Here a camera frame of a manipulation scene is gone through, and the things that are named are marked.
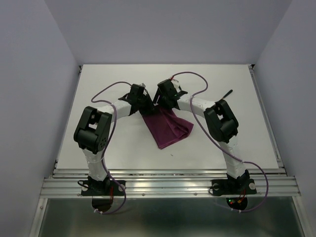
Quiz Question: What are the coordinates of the aluminium left side rail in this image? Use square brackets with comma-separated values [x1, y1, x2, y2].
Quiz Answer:
[49, 65, 83, 177]

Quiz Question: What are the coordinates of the purple cloth napkin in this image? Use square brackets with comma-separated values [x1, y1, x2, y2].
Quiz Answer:
[142, 106, 194, 150]

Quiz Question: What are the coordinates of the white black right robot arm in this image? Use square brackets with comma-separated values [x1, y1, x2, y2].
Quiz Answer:
[154, 79, 250, 197]

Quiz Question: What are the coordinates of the aluminium rail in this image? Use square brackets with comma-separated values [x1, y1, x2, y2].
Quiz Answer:
[247, 64, 287, 175]
[49, 65, 83, 177]

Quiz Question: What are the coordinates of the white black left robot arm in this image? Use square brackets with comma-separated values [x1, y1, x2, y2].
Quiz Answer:
[74, 83, 154, 196]

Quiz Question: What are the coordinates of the aluminium right side rail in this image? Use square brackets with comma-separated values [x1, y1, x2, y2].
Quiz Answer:
[247, 64, 287, 175]

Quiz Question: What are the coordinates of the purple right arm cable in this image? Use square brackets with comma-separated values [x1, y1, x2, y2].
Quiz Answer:
[170, 71, 270, 214]

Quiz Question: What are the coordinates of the aluminium front rail frame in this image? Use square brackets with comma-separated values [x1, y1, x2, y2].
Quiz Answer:
[40, 168, 301, 198]

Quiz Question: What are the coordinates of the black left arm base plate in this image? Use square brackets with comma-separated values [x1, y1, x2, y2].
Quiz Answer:
[77, 179, 124, 197]

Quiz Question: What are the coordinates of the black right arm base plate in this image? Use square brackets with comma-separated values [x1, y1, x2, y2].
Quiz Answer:
[208, 179, 257, 197]

